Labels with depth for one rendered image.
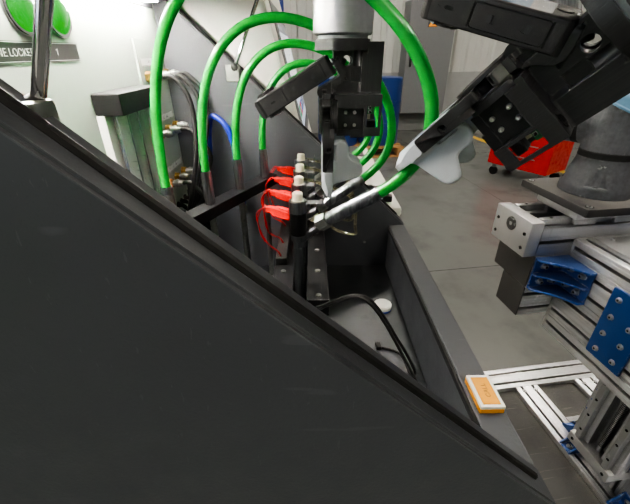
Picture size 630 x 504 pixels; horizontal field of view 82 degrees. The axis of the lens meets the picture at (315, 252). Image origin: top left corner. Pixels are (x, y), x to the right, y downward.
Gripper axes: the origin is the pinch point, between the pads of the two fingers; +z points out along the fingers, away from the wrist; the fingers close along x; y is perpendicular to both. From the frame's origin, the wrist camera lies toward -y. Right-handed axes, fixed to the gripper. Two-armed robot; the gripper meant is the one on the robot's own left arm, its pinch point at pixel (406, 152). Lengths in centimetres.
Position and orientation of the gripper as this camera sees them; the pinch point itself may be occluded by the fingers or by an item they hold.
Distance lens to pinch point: 43.1
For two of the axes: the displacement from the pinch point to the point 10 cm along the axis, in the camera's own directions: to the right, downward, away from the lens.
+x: 5.5, -5.9, 5.9
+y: 6.9, 7.2, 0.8
